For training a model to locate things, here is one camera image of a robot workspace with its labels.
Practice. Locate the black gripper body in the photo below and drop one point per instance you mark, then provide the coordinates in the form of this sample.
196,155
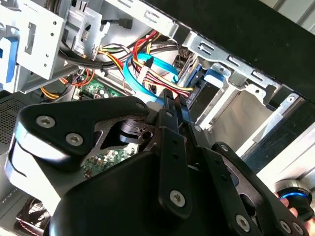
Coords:
118,201

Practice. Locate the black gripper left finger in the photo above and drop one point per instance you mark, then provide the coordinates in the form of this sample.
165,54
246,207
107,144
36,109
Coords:
61,118

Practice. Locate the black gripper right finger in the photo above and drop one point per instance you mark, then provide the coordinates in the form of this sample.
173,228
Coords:
246,196

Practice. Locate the person's hand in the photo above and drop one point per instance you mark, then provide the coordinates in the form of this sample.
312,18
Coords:
289,206

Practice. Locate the round black blue-ringed tool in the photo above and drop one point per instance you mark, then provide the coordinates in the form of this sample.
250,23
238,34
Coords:
300,194

